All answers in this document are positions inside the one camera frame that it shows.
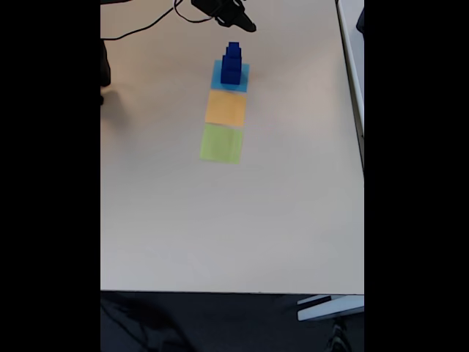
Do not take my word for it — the blue paper square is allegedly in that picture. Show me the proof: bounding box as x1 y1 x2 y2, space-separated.
210 59 251 92

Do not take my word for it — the orange paper square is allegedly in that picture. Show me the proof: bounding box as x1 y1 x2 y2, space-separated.
204 89 247 128

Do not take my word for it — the green paper square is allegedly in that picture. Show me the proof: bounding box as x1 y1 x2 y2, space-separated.
199 123 245 165

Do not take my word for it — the large blue cube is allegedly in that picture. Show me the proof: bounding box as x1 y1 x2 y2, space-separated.
220 67 242 86

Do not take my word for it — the white side table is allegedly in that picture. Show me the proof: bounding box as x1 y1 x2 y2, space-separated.
336 0 365 173

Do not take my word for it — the white table foot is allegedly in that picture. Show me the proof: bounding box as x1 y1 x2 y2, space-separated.
296 294 365 323

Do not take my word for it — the black stand leg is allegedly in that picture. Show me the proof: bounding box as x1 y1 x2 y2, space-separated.
325 317 355 352

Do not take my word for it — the thin black camera cable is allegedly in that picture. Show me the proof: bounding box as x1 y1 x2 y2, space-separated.
100 0 217 41

